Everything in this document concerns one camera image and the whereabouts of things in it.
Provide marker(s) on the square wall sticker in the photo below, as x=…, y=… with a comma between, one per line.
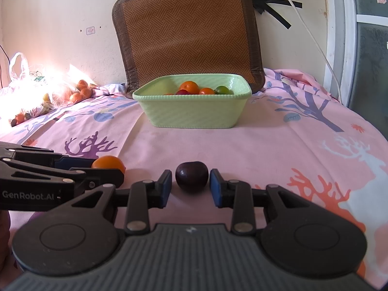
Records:
x=90, y=30

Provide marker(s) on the large orange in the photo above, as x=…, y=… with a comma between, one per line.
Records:
x=189, y=86

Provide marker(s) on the yellow bagged fruit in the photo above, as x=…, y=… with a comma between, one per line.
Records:
x=46, y=97

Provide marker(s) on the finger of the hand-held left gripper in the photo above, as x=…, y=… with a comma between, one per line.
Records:
x=100, y=177
x=75, y=163

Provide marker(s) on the light green plastic basket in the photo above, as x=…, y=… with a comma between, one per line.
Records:
x=188, y=112

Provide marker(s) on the bagged orange fruit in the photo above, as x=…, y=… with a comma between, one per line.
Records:
x=19, y=117

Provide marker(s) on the red plum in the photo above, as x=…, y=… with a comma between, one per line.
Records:
x=182, y=92

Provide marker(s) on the pink printed bed sheet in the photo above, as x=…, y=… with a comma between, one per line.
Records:
x=272, y=145

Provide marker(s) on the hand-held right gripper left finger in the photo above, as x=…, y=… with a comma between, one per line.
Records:
x=163, y=189

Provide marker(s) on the black tape cluster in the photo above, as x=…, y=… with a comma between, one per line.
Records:
x=272, y=6

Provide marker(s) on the green printed label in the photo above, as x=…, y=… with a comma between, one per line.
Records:
x=39, y=78

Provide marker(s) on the bagged tangerine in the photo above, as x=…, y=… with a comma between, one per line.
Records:
x=81, y=84
x=75, y=97
x=86, y=92

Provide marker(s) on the white framed glass door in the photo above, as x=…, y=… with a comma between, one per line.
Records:
x=366, y=51

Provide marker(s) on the brown woven seat mat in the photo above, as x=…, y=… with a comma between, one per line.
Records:
x=188, y=27

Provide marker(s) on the dark purple plum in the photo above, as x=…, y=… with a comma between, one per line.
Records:
x=191, y=175

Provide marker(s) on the large clear plastic bag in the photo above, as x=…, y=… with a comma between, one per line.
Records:
x=18, y=78

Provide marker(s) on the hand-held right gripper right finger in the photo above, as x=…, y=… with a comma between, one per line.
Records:
x=215, y=188

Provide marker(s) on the medium orange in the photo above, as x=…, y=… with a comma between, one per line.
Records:
x=107, y=161

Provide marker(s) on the oranges by wall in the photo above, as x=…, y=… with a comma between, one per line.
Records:
x=74, y=91

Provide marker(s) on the green plum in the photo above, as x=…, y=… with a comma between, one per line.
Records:
x=221, y=90

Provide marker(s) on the bagged dark plum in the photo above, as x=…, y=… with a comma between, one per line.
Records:
x=13, y=122

